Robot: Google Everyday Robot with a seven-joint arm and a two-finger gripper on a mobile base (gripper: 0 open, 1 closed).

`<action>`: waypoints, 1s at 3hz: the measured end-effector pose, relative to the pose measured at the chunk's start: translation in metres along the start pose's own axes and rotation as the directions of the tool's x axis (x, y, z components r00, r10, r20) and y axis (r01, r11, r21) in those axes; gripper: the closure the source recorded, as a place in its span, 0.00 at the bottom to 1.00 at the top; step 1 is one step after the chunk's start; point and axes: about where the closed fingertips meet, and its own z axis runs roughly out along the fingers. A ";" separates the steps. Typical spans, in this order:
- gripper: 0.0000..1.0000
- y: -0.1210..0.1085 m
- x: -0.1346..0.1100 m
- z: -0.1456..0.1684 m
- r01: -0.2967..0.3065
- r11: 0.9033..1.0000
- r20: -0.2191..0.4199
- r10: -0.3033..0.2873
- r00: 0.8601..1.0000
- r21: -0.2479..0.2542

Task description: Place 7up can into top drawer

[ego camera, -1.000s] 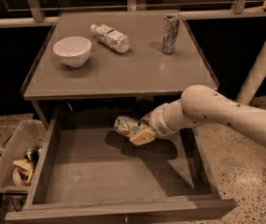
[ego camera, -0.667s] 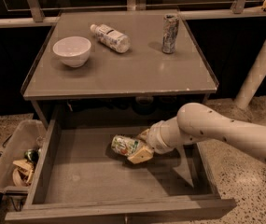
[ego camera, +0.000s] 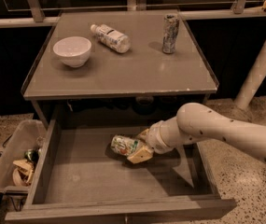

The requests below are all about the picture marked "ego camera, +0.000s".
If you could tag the grey cabinet with top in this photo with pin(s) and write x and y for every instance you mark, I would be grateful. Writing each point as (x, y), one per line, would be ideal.
(144, 70)

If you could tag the white ceramic bowl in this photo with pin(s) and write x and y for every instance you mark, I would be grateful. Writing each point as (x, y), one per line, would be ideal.
(73, 51)

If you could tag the green can in bin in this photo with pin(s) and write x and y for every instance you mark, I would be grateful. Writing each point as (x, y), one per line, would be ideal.
(32, 155)

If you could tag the yellow object in bin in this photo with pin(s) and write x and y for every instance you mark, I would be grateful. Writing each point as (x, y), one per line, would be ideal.
(23, 173)

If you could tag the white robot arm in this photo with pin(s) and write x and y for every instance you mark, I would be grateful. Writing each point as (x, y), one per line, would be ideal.
(196, 122)

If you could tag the tall blue white can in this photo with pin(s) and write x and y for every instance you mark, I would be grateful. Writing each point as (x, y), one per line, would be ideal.
(170, 32)

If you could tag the clear plastic bin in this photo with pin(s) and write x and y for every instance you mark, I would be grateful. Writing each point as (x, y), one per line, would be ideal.
(29, 134)

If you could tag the open grey top drawer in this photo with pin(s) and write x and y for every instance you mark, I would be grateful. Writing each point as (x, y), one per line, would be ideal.
(80, 180)

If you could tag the clear plastic water bottle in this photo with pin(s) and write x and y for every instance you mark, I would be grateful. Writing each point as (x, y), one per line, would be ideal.
(112, 38)

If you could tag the green white 7up can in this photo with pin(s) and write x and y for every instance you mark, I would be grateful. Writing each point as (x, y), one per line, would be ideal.
(126, 146)

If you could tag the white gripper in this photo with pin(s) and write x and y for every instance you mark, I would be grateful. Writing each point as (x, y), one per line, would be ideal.
(154, 139)

